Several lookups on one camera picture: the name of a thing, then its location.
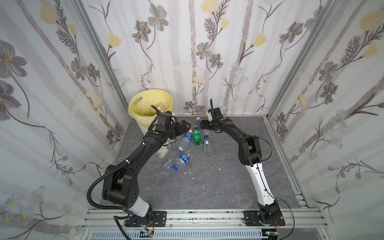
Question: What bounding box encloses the small green bottle yellow cap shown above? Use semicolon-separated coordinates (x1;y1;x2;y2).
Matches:
193;126;202;146

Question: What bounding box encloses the crushed clear bottle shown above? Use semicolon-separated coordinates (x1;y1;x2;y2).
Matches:
163;147;184;171

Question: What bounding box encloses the clear bottle blue label white cap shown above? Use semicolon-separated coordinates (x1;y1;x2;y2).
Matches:
197;117;208;136

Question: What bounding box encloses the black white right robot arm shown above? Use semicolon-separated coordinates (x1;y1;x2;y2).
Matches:
200;100;285;227

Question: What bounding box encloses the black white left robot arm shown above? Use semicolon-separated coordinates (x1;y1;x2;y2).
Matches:
87;105;191;226

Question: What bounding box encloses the white bin yellow bag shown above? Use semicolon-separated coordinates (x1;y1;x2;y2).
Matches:
128;89;174;134

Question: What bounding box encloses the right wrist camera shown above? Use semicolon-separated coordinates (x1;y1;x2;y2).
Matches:
207;109;215;121

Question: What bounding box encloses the aluminium mounting rail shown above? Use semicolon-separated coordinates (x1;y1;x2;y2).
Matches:
80;209;331;240

